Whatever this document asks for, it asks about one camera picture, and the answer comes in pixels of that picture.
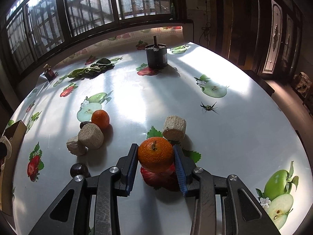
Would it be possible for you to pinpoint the dark framed window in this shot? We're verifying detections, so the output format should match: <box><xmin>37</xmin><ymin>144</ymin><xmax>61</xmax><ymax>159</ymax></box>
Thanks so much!
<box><xmin>1</xmin><ymin>0</ymin><xmax>186</xmax><ymax>79</ymax></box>

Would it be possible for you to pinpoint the large orange tangerine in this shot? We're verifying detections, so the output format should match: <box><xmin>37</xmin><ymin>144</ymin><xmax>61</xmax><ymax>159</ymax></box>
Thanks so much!
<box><xmin>138</xmin><ymin>137</ymin><xmax>174</xmax><ymax>173</ymax></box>

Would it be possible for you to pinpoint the fruit-print tablecloth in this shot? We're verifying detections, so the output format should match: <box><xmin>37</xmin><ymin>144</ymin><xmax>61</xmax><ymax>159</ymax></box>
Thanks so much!
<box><xmin>4</xmin><ymin>25</ymin><xmax>310</xmax><ymax>235</ymax></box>

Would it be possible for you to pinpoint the small orange tangerine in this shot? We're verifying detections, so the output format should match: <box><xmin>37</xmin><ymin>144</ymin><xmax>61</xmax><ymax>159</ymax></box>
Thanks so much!
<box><xmin>91</xmin><ymin>110</ymin><xmax>110</xmax><ymax>130</ymax></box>

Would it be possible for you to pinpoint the beige wide cylinder block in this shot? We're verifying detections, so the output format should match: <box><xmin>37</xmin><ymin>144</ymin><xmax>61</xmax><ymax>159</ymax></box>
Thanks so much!
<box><xmin>162</xmin><ymin>115</ymin><xmax>187</xmax><ymax>141</ymax></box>

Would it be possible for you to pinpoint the shallow cardboard box tray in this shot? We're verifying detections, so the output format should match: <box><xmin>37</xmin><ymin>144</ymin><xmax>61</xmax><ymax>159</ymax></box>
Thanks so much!
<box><xmin>1</xmin><ymin>120</ymin><xmax>27</xmax><ymax>216</ymax></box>

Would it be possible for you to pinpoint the bunch of green vegetables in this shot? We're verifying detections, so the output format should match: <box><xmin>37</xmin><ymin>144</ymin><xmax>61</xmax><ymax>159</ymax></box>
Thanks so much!
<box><xmin>67</xmin><ymin>58</ymin><xmax>115</xmax><ymax>79</ymax></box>

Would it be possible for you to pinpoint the dark jar with lid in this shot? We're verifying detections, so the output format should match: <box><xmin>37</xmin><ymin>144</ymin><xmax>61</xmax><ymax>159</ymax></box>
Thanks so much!
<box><xmin>43</xmin><ymin>64</ymin><xmax>56</xmax><ymax>82</ymax></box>

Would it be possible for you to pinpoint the black cylindrical motor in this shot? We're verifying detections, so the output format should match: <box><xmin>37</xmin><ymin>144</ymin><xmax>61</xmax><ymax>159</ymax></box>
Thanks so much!
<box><xmin>145</xmin><ymin>36</ymin><xmax>168</xmax><ymax>70</ymax></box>

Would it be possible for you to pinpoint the dark date fruit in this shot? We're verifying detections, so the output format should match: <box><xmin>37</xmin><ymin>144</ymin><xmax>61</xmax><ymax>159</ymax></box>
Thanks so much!
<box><xmin>80</xmin><ymin>121</ymin><xmax>90</xmax><ymax>129</ymax></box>

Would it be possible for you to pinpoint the small beige block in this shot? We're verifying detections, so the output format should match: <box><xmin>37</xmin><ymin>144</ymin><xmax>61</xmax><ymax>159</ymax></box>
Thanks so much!
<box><xmin>66</xmin><ymin>136</ymin><xmax>87</xmax><ymax>156</ymax></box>

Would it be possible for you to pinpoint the dark plum fruit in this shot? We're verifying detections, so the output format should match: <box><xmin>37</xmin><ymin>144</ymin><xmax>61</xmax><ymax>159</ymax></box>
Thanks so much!
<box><xmin>69</xmin><ymin>163</ymin><xmax>90</xmax><ymax>178</ymax></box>

